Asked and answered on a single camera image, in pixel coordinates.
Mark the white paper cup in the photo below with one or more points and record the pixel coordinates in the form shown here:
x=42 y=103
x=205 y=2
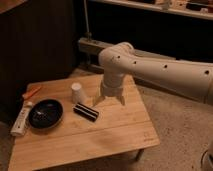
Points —
x=78 y=94

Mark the vertical metal pole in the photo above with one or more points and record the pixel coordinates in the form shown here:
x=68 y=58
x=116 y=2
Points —
x=88 y=33

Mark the black striped block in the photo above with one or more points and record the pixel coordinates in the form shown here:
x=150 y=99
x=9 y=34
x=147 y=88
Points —
x=86 y=112

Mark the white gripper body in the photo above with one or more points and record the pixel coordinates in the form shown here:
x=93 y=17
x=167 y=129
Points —
x=110 y=91

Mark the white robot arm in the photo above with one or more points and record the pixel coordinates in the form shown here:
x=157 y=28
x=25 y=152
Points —
x=189 y=79

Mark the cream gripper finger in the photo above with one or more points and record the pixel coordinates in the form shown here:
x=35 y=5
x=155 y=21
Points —
x=122 y=99
x=97 y=99

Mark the black bowl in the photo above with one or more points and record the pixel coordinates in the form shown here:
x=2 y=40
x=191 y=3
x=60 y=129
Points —
x=45 y=114

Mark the wooden low table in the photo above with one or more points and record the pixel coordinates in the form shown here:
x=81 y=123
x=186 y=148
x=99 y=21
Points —
x=119 y=128

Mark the wooden shelf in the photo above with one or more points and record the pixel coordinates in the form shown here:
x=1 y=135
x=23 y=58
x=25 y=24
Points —
x=189 y=8

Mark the orange marker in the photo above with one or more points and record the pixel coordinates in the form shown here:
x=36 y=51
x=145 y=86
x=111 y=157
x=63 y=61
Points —
x=30 y=93

